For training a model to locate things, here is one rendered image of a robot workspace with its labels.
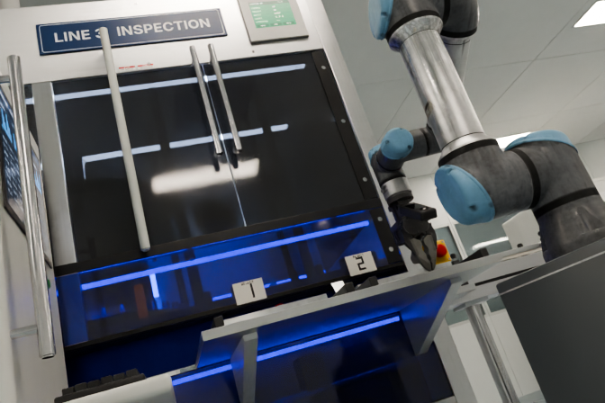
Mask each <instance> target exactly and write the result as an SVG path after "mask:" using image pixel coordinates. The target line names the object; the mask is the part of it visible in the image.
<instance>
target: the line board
mask: <svg viewBox="0 0 605 403"><path fill-rule="evenodd" d="M101 27H105V28H107V31H108V35H109V40H110V44H111V48H117V47H125V46H133V45H142V44H150V43H159V42H168V41H176V40H192V39H201V38H210V37H218V36H226V35H228V33H227V31H226V27H225V24H224V21H223V18H222V15H221V9H220V8H213V9H203V10H193V11H183V12H173V13H154V14H144V15H134V16H125V17H115V18H105V19H95V20H85V21H75V22H56V23H46V24H36V32H37V38H38V45H39V52H40V55H49V54H58V53H66V52H75V51H83V50H91V49H102V48H103V47H102V42H101V38H100V32H99V29H100V28H101Z"/></svg>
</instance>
